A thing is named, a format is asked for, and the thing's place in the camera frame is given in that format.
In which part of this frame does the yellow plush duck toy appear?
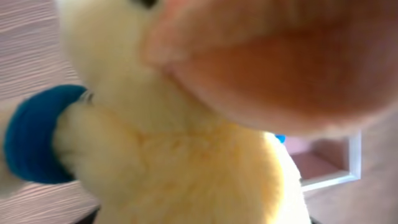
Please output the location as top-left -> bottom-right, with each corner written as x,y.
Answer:
1,0 -> 397,223

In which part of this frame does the white box pink interior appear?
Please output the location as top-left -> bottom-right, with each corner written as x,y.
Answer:
284,133 -> 362,192

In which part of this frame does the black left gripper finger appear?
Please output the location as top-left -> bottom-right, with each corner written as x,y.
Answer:
74,207 -> 100,224

